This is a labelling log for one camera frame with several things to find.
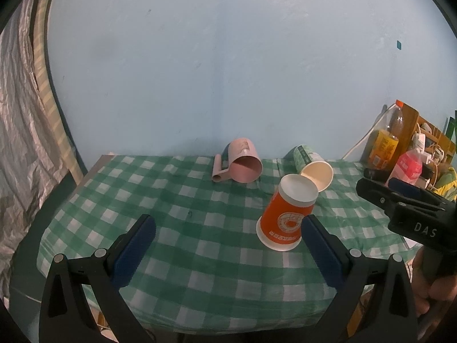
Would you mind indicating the orange drink bottle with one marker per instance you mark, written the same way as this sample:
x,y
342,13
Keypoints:
x,y
383,146

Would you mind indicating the green paper cup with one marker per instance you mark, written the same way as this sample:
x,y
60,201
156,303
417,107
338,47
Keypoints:
x,y
307,155

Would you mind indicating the person's right hand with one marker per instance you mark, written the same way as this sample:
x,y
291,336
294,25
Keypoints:
x,y
419,280

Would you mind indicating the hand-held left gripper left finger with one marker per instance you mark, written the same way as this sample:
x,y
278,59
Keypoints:
x,y
131,252

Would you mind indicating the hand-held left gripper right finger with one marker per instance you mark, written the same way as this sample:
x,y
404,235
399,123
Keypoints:
x,y
323,253

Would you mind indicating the orange paper cup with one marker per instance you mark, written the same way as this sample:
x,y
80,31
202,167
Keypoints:
x,y
282,214

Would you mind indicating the white charger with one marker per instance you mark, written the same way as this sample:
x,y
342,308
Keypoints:
x,y
420,141

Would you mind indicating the yellow green bag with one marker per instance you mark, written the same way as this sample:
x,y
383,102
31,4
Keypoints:
x,y
448,184

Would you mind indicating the wooden rack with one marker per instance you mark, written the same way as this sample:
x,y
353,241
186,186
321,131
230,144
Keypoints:
x,y
410,118

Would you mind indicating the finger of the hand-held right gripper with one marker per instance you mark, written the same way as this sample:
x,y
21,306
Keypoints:
x,y
405,187
375,193

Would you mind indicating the striped board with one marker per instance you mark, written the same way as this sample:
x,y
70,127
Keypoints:
x,y
46,89

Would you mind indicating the pink plastic cup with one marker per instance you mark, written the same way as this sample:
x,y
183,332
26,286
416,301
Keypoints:
x,y
242,150

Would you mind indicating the pink label plastic bottle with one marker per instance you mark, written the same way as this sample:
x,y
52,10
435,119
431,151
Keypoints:
x,y
407,166

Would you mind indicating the green white checked tablecloth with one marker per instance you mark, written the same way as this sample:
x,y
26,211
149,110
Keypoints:
x,y
200,221

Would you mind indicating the silver foil curtain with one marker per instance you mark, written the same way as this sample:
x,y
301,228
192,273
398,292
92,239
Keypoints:
x,y
21,150

